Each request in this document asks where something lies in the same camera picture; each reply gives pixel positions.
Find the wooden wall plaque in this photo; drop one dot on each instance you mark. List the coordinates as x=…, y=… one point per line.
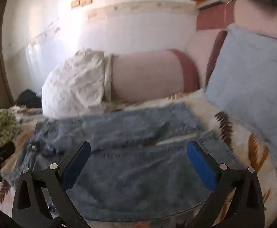
x=86, y=0
x=75, y=4

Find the pink bolster cushion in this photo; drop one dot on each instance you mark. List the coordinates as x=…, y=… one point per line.
x=148, y=76

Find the blue denim pants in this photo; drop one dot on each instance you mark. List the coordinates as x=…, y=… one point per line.
x=133, y=171

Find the green patterned cloth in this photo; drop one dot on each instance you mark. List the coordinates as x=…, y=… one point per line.
x=3, y=125

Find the light blue pillow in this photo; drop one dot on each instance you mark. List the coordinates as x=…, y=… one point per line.
x=252, y=80

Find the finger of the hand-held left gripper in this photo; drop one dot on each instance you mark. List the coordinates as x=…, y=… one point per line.
x=3, y=150

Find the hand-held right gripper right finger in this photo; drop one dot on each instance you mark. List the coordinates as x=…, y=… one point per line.
x=201, y=168

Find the leaf-printed blanket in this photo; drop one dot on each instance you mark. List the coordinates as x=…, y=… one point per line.
x=238, y=133

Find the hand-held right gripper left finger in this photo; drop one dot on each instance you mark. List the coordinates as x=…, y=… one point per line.
x=78, y=167

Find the dark cloth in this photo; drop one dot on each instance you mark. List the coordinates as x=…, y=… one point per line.
x=29, y=98

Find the white patterned pillow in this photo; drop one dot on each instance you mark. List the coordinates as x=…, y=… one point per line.
x=74, y=85

